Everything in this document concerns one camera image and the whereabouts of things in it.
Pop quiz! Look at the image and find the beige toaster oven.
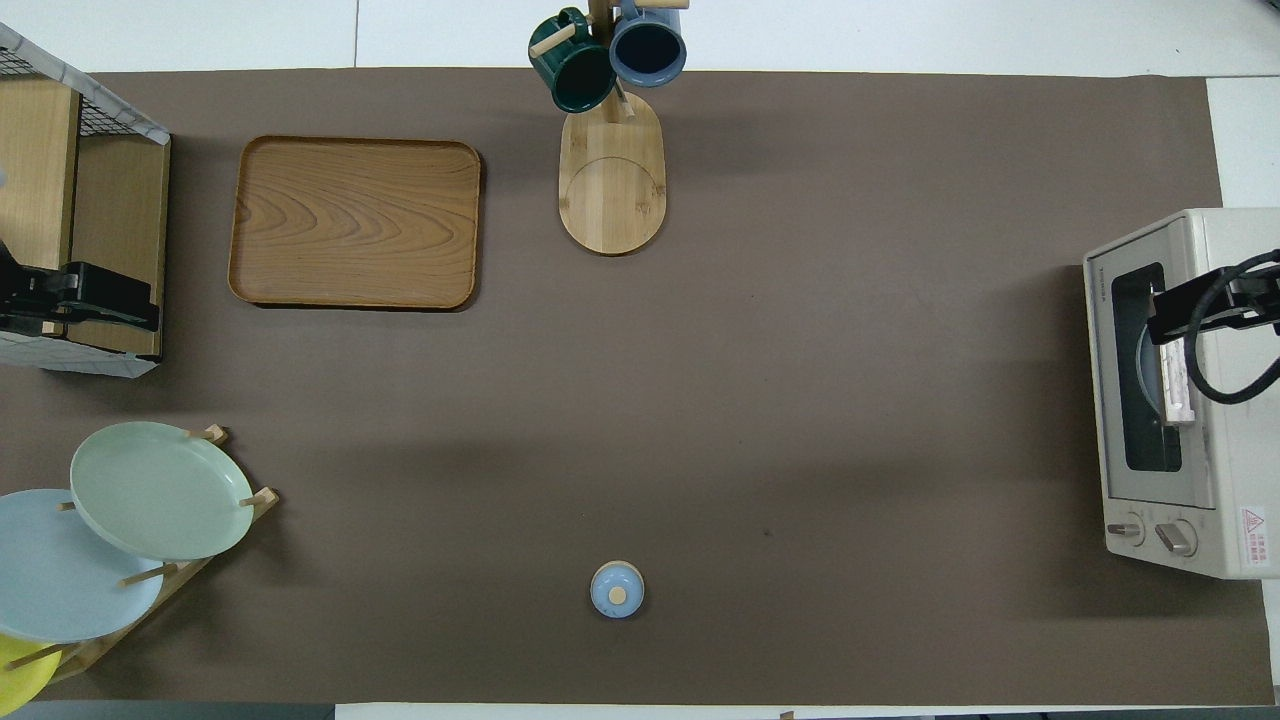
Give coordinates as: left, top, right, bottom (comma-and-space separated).
1083, 208, 1280, 581

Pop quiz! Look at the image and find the wire and wood shelf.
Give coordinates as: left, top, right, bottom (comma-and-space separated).
0, 22, 173, 379

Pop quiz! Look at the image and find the glass oven door white handle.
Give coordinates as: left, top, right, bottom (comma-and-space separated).
1085, 215, 1218, 511

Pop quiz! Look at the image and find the blue mug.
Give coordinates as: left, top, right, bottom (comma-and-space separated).
608, 0, 688, 88

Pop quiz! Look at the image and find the pale green ceramic plate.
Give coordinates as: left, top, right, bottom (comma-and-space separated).
69, 421, 255, 562

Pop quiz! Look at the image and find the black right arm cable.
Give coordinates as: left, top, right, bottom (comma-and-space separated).
1185, 250, 1280, 404

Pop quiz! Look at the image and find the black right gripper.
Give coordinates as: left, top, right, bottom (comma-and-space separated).
1148, 250, 1280, 346

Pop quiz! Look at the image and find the wooden mug tree stand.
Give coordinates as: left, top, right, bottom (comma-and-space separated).
530, 0, 691, 257

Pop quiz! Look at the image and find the wooden plate rack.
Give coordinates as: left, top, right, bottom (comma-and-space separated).
0, 424, 281, 685

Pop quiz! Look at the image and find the dark green mug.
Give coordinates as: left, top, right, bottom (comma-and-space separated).
528, 8, 618, 114

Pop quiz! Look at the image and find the brown table mat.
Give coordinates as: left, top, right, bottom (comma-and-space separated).
0, 68, 1276, 706

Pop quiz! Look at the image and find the yellow ceramic plate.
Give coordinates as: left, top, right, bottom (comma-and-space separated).
0, 633, 61, 713

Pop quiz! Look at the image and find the small blue lidded jar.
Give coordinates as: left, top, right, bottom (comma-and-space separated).
590, 560, 646, 620

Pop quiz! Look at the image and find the rectangular wooden tray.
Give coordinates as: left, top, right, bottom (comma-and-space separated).
228, 135, 483, 311

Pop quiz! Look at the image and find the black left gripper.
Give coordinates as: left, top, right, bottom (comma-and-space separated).
0, 240, 161, 337

